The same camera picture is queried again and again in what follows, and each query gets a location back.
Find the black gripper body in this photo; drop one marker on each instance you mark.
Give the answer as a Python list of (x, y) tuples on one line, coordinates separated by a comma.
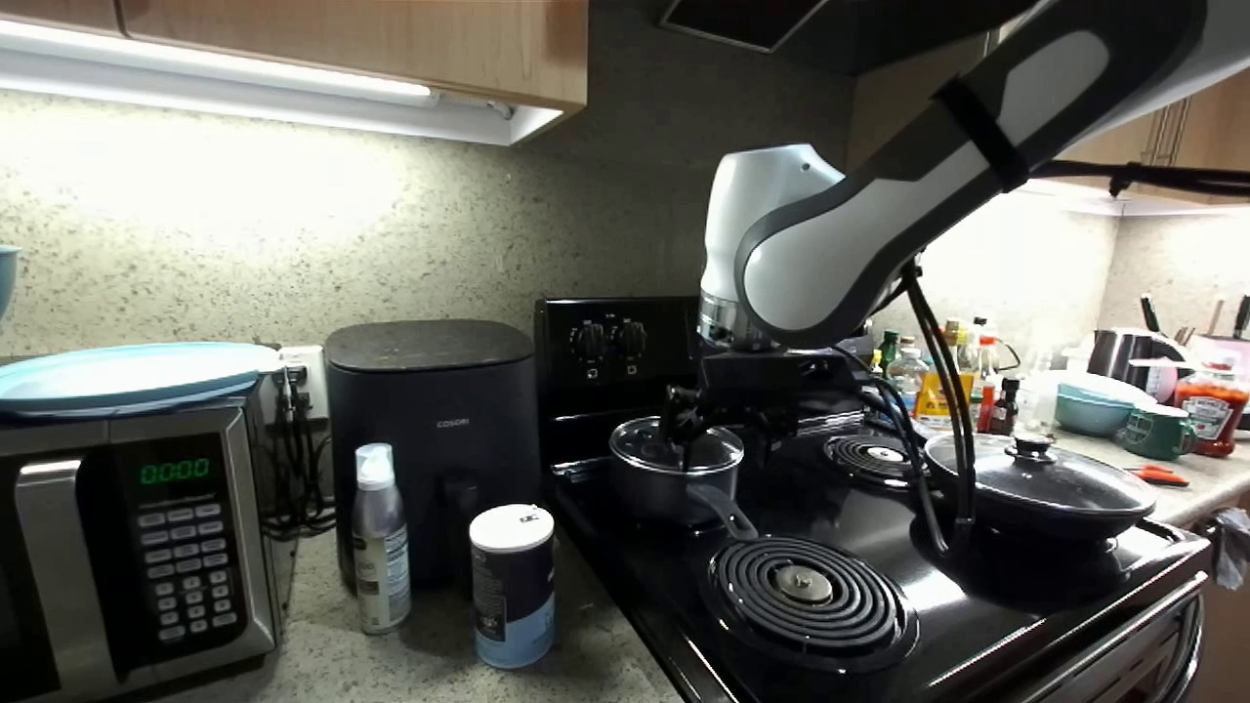
[(767, 388)]

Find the dark grey lidded saucepan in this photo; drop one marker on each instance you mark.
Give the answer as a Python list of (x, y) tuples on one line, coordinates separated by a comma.
[(678, 483)]

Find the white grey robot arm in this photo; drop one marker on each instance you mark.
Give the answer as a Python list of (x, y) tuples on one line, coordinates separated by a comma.
[(797, 252)]

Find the light blue plate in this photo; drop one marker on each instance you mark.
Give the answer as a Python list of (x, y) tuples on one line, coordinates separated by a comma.
[(131, 377)]

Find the back right coil burner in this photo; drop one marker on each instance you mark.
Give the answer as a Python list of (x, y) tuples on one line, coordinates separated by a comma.
[(867, 454)]

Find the coil burner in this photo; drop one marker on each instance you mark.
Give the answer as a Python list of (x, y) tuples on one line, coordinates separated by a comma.
[(810, 597), (867, 454)]

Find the front left coil burner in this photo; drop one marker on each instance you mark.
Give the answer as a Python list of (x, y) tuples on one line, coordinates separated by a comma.
[(810, 597)]

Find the black electric stove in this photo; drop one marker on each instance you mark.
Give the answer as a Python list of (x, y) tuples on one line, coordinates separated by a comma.
[(1022, 618)]

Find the black air fryer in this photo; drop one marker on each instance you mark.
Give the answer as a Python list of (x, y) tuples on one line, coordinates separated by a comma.
[(454, 402)]

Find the blue white salt canister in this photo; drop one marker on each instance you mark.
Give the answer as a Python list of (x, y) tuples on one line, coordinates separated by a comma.
[(514, 584)]

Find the black frying pan glass lid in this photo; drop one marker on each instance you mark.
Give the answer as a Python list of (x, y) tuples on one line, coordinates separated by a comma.
[(1034, 486)]

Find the black range hood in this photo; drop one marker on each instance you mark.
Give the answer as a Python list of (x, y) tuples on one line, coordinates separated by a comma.
[(842, 35)]

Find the teal bowl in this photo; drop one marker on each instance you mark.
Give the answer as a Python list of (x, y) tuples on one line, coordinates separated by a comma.
[(1094, 402)]

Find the wooden upper cabinet left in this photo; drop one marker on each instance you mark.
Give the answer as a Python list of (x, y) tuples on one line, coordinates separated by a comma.
[(476, 72)]

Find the white spray bottle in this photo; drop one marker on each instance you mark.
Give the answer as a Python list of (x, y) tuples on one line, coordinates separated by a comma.
[(380, 539)]

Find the red label jar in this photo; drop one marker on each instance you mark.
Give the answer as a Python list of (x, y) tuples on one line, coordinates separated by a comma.
[(1212, 411)]

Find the stainless steel microwave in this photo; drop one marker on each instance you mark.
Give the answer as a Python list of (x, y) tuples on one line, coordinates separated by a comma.
[(133, 550)]

